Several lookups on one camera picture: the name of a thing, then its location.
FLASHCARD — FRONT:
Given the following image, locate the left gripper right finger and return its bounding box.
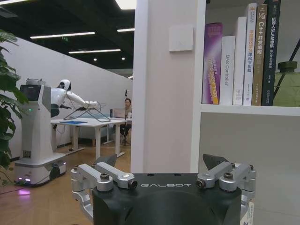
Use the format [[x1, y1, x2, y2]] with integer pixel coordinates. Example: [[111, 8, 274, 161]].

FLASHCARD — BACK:
[[196, 153, 257, 213]]

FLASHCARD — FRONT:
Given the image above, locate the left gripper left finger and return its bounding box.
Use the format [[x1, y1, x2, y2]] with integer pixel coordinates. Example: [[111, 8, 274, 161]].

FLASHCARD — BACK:
[[70, 153, 139, 221]]

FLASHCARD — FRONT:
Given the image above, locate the white label tag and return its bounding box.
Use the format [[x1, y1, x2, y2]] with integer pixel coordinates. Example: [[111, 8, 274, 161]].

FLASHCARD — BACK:
[[241, 201, 255, 225]]

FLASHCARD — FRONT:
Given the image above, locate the white office desk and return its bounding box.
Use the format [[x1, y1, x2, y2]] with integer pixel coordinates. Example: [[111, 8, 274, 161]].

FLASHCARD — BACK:
[[50, 116, 132, 157]]

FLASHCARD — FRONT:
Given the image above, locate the pale laptop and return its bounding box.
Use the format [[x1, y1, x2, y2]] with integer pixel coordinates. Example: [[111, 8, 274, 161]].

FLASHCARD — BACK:
[[113, 108, 128, 119]]

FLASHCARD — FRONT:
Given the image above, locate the person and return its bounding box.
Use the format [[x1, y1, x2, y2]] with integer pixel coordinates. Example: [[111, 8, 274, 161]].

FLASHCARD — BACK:
[[119, 98, 133, 144]]

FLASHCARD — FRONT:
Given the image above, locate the white wheeled service robot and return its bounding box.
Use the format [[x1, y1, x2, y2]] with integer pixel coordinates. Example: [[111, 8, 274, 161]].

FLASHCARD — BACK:
[[14, 78, 67, 188]]

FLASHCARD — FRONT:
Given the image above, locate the black tripod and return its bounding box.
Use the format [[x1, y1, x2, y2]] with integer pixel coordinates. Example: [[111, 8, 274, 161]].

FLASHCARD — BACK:
[[123, 89, 132, 145]]

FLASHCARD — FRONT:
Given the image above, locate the white humanoid robot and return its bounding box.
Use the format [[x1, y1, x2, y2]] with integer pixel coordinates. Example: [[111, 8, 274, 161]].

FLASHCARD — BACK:
[[50, 79, 99, 118]]

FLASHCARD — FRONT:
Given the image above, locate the white bookshelf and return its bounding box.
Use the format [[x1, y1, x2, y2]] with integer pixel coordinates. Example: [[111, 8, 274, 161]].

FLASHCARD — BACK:
[[130, 0, 300, 175]]

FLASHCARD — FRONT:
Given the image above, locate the white DAS Controller book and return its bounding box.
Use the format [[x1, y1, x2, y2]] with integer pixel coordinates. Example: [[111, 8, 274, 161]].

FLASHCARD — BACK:
[[219, 36, 236, 105]]

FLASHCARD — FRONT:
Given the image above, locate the green faceted vase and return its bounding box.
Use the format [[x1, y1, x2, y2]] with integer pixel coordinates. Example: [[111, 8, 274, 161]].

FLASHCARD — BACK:
[[273, 61, 300, 107]]

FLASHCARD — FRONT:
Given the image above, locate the purple book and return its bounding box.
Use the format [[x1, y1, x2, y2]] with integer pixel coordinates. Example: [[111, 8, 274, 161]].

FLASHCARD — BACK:
[[202, 22, 223, 105]]

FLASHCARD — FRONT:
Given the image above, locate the plain white book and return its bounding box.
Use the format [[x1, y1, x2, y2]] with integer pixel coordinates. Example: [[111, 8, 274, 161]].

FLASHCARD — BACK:
[[232, 16, 248, 106]]

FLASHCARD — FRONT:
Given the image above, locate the white book orange title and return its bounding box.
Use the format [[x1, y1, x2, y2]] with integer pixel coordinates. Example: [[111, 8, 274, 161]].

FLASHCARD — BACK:
[[243, 3, 257, 106]]

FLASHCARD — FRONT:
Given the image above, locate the gold C++ book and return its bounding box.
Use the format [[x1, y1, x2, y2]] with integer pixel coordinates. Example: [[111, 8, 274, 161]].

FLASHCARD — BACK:
[[251, 4, 268, 106]]

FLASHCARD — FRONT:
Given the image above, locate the dark SLAM book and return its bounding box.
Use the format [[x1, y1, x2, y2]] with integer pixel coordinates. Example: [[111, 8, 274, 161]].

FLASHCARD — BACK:
[[261, 0, 281, 106]]

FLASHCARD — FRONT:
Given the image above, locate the green leafy plant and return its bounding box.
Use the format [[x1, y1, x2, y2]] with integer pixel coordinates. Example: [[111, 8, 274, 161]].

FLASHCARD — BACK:
[[0, 29, 29, 186]]

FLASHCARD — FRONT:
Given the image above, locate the metal wire stand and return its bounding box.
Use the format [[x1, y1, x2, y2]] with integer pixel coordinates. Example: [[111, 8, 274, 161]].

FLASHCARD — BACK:
[[63, 103, 112, 122]]

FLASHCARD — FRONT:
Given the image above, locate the white square wall panel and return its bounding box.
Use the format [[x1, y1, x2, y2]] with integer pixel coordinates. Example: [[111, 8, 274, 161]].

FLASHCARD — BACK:
[[168, 26, 194, 53]]

